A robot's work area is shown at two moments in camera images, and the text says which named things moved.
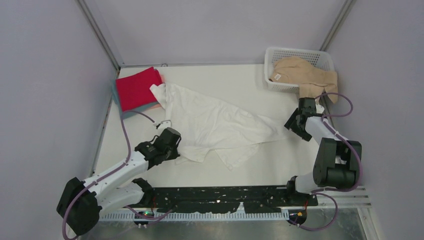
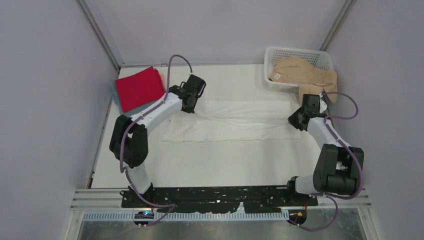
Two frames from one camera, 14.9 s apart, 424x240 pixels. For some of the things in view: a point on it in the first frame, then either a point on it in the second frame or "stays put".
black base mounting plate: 215,199 stays put
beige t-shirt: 312,82 stays put
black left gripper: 174,154 to 191,109
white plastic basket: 320,59 stays put
